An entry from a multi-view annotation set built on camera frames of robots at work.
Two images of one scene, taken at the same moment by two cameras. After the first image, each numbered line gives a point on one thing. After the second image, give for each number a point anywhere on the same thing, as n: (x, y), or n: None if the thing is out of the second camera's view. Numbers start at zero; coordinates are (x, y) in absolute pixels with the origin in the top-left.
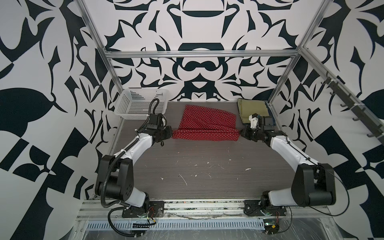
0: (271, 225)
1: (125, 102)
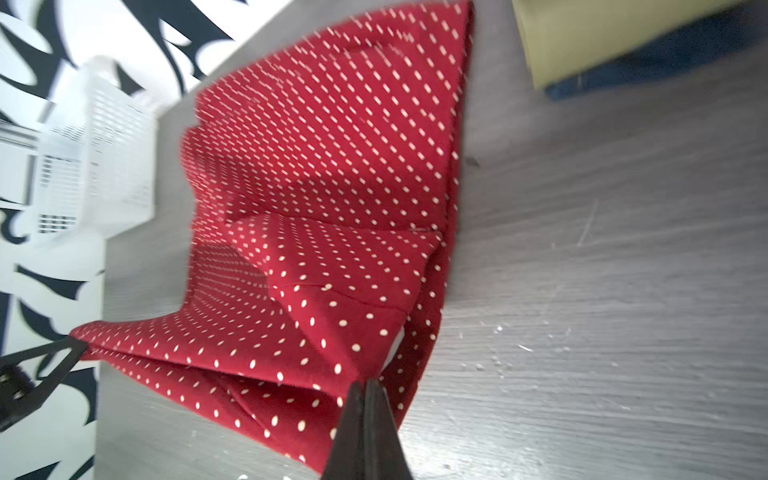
0: None
1: (98, 156)
